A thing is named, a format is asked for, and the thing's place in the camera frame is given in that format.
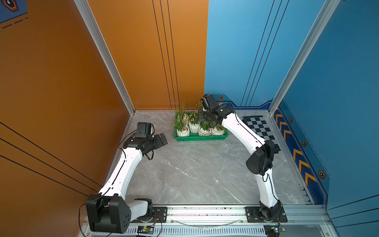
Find right circuit board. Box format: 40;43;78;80
264;226;286;237

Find left green circuit board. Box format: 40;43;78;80
137;226;155;236

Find orange flower pot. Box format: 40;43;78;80
211;121;226;136

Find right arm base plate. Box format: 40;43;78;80
245;206;288;223

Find green plastic storage tray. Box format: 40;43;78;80
172;111;228;141

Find black white chessboard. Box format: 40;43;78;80
242;116;280;154

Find aluminium front rail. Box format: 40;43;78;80
154;204;332;226

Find pink flower pot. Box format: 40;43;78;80
198;121;211;136
188;111;200;133
196;101;204;111

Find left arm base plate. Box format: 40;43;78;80
132;206;168;224

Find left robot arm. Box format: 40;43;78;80
84;122;167;235

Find red flower pot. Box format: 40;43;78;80
173;118;190;137
174;101;189;125

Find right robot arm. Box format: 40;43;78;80
199;94;288;223

